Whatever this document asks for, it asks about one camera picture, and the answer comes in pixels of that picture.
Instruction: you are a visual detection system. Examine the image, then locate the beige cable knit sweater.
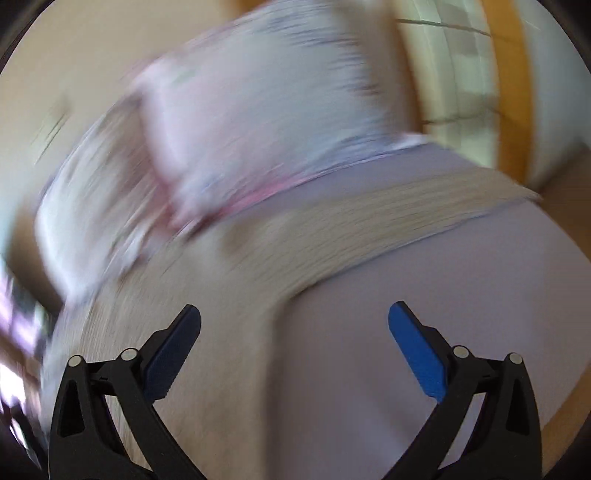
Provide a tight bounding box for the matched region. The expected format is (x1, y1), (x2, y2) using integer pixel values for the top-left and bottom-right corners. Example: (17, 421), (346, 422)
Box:
(40, 168), (532, 479)

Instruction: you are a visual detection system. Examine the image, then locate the pink floral right pillow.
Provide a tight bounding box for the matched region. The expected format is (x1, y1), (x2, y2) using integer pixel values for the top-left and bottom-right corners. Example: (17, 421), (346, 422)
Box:
(131, 1), (424, 227)

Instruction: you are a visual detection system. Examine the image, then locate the white floral left pillow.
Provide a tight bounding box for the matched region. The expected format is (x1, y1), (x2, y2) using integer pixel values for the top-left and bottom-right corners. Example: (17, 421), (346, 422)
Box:
(34, 96), (178, 304)

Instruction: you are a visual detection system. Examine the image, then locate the wooden frosted glass door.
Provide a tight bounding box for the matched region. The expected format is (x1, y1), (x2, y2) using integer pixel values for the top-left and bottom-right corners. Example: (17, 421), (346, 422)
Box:
(387, 1), (590, 187)

